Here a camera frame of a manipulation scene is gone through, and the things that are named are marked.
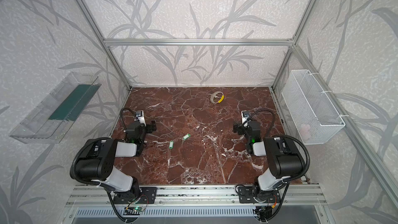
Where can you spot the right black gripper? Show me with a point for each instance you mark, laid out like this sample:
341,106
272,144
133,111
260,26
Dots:
241,129

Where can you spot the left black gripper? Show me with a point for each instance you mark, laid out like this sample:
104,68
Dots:
146,127

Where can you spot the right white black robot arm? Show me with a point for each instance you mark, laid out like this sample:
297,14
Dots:
288,160

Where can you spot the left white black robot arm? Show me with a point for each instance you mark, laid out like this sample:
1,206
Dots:
94,164

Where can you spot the pink object in basket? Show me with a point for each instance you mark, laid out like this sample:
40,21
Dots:
305,132

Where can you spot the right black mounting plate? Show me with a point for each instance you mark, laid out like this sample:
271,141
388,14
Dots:
252,194

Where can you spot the black mounting plate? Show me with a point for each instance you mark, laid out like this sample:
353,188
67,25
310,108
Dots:
146,195
252,194

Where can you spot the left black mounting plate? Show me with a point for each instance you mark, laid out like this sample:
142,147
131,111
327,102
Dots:
146,195

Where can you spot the green led circuit board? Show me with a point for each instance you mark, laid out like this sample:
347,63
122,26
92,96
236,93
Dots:
135,209

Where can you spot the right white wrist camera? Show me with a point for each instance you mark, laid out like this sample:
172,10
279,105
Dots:
244,117

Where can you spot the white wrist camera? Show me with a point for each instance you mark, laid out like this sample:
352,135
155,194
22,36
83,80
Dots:
140,117
244,117

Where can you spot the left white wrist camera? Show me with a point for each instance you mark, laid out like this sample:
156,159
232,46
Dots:
140,117

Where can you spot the white wire mesh basket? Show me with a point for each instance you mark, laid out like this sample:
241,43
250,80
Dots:
308,103

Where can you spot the aluminium frame crossbar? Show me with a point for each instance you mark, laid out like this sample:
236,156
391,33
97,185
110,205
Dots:
198,42

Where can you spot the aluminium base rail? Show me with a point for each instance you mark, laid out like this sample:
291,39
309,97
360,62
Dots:
195,195

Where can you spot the clear plastic wall tray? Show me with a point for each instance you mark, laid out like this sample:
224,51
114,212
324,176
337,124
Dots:
50,120

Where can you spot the slotted grey cable duct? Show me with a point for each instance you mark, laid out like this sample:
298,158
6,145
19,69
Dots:
188,211

